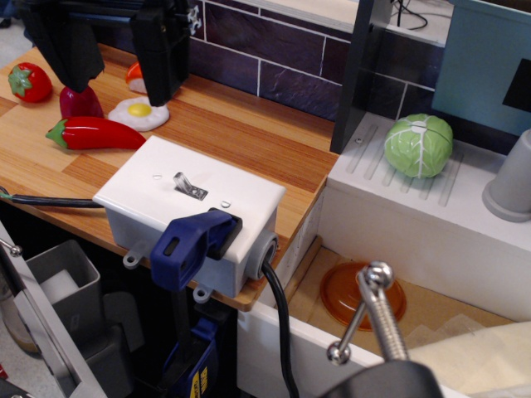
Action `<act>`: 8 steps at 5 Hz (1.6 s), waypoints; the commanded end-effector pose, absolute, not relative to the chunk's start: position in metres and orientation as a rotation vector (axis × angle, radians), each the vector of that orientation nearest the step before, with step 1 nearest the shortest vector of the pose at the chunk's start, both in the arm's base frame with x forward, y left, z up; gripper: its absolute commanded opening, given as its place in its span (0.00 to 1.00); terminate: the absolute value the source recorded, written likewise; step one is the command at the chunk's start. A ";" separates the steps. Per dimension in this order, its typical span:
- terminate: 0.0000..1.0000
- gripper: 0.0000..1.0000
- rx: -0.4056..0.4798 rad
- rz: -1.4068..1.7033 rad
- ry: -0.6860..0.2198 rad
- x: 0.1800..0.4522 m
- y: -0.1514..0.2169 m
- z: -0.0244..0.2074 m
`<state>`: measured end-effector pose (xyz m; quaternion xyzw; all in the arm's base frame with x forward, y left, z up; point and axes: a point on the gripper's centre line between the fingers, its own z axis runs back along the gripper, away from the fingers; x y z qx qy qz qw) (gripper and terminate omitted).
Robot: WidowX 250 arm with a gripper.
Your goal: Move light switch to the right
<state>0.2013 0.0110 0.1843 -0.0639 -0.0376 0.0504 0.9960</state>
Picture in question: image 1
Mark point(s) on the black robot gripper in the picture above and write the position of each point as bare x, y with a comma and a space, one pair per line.
160, 35

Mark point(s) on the clear light switch toggle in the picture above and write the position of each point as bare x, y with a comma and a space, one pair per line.
183, 185

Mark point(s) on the orange white toy sushi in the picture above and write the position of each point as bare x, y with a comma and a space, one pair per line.
134, 79

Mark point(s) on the toy fried egg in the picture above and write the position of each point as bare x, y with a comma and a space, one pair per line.
139, 114

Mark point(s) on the purple toy eggplant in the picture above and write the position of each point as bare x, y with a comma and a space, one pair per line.
85, 103

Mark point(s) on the red toy strawberry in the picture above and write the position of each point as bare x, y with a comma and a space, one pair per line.
29, 82

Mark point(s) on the red toy chili pepper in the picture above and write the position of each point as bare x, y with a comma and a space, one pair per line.
87, 132

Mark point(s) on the blue bar clamp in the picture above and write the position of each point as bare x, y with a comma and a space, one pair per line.
192, 366

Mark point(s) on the grey storage bin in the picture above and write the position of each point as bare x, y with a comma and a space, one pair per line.
71, 283

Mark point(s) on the green toy cabbage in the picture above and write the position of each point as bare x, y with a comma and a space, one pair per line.
419, 145

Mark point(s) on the orange plastic bowl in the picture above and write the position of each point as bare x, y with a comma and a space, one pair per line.
340, 294

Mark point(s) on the chrome sink faucet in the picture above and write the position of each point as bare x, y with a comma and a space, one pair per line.
397, 375

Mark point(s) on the light blue toy cabinet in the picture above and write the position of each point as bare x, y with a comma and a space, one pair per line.
485, 71

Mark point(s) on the white toy sink unit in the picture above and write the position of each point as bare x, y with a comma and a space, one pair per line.
465, 272

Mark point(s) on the grey plastic cup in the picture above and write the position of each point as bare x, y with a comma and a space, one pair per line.
507, 196

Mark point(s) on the white light switch box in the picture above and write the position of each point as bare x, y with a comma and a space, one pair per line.
140, 201

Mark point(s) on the dark grey upright post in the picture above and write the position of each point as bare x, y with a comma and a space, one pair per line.
362, 61

